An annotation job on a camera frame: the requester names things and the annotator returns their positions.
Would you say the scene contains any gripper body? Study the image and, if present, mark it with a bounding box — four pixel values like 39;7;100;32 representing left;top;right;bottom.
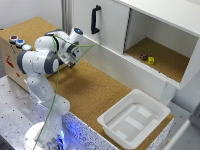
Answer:
62;46;83;69

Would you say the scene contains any wooden drawer box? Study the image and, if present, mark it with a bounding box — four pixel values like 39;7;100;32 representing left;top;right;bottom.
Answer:
0;16;69;92

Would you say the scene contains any green button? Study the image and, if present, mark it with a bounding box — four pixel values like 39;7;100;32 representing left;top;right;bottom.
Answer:
21;43;33;52

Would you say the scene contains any white sliding door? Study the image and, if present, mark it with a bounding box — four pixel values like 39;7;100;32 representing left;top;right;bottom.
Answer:
72;0;131;54

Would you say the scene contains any blue button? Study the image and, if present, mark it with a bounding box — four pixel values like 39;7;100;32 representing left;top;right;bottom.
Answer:
15;38;26;48

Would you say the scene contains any red button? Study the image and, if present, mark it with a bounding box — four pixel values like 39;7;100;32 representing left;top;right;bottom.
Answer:
9;34;19;44

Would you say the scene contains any purple block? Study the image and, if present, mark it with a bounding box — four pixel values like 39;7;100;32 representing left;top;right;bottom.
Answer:
140;53;149;61

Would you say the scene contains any yellow block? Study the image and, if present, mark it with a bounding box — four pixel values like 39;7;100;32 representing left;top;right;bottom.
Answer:
147;56;156;65

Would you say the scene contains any white plastic box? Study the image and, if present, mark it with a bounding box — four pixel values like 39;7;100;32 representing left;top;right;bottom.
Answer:
96;88;172;150

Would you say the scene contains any white cabinet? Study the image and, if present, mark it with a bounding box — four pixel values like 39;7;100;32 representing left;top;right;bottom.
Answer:
72;0;200;107

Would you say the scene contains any green cable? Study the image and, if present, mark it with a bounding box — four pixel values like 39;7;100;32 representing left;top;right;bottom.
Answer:
32;34;98;150

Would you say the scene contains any black door handle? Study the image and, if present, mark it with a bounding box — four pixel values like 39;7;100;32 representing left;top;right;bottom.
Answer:
90;4;102;35

